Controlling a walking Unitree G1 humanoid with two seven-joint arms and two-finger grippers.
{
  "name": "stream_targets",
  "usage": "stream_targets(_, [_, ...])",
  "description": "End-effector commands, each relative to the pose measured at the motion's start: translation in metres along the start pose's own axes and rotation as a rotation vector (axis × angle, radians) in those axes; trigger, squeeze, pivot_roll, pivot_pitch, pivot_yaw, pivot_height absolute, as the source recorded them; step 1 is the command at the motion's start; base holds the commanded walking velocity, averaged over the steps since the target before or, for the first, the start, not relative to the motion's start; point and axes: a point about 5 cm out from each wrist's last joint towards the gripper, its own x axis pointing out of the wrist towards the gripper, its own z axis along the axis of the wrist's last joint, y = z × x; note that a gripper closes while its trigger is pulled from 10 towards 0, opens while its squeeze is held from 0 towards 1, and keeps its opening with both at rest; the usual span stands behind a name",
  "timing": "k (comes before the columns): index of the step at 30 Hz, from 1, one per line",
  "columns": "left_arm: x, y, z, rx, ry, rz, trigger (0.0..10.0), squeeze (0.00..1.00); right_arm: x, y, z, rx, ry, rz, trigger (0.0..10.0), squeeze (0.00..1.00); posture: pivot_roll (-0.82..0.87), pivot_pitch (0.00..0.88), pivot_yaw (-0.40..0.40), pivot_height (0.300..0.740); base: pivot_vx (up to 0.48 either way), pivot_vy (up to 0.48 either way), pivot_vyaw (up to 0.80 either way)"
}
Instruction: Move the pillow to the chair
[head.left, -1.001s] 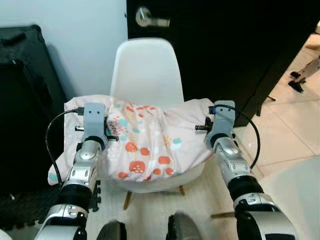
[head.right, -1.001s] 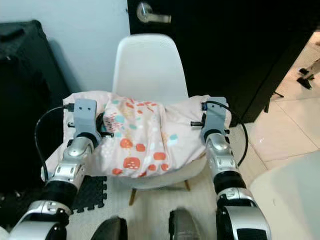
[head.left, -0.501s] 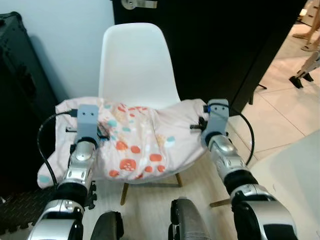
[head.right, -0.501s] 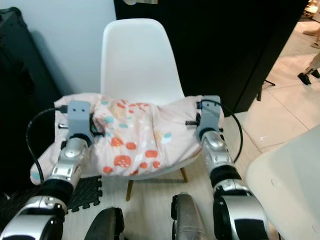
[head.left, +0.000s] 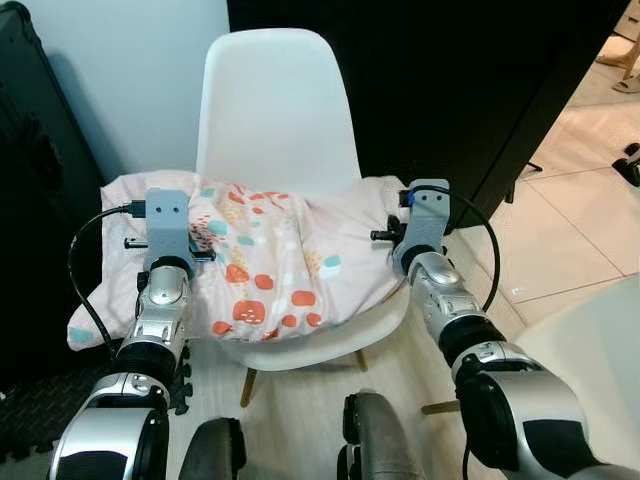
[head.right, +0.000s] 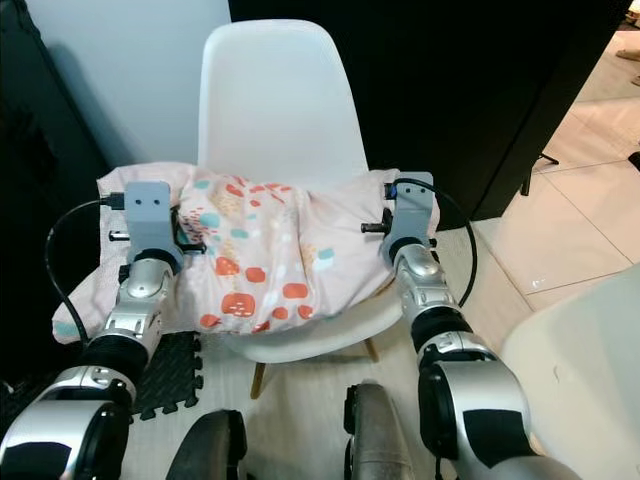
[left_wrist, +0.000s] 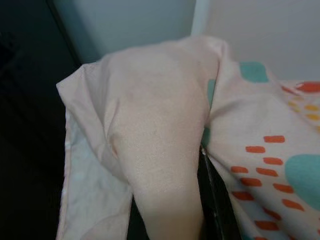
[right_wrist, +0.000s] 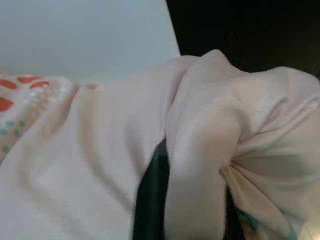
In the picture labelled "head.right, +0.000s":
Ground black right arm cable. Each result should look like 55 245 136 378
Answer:
380 177 479 308

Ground robot right leg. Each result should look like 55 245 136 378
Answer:
343 380 431 480

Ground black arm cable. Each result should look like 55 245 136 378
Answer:
45 196 129 346
380 177 479 308

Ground black hard case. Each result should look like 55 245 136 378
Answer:
0 0 106 386

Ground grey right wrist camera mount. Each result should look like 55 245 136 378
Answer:
363 172 436 246

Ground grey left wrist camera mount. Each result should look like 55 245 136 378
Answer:
108 182 183 266

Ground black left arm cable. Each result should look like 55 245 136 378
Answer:
45 196 129 346

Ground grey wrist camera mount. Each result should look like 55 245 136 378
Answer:
363 172 436 246
108 182 183 266

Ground white plastic chair wooden legs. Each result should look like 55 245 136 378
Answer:
198 20 406 401

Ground black foam floor mat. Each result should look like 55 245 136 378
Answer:
0 330 203 431

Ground pink patterned pillow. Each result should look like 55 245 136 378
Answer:
50 165 443 346

